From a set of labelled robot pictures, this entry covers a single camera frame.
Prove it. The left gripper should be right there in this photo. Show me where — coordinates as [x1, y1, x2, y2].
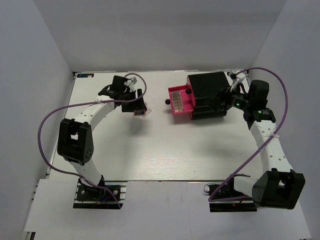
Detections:
[121, 88, 147, 112]

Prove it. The colourful eyeshadow palette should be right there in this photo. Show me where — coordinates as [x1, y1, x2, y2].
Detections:
[134, 110, 146, 116]

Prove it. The black drawer organizer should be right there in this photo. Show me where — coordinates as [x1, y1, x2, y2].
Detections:
[186, 71, 230, 120]

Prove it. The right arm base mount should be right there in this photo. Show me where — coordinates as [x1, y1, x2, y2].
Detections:
[209, 174, 257, 213]

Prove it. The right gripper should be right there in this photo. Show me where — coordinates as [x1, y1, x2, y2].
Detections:
[204, 81, 252, 113]

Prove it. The white labelled card box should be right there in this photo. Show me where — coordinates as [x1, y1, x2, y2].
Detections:
[144, 102, 152, 117]

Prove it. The blue label left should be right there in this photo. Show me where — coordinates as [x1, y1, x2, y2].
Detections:
[76, 73, 95, 78]

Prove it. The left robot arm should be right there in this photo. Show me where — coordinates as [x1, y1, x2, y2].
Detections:
[57, 74, 148, 200]

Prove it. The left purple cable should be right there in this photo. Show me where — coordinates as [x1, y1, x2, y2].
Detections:
[37, 72, 147, 209]

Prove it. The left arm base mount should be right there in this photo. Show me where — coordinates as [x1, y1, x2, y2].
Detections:
[73, 179, 127, 210]

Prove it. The pink brown eyeshadow palette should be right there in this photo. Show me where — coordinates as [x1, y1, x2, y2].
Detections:
[171, 91, 184, 113]

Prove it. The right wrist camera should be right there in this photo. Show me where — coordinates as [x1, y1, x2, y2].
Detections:
[228, 70, 246, 92]

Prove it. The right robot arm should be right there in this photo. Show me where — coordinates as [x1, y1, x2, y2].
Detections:
[208, 80, 306, 210]

